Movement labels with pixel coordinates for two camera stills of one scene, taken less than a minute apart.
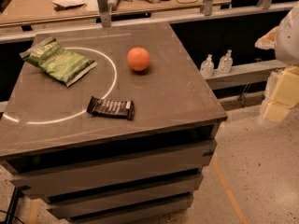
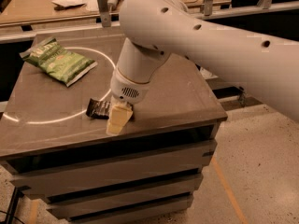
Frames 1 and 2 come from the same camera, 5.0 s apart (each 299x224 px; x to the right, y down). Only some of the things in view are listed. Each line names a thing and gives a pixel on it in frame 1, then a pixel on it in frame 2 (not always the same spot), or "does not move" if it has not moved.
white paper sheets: [71, 1] does not move
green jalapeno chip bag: [58, 62] does not move
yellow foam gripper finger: [285, 95] -> [126, 91]
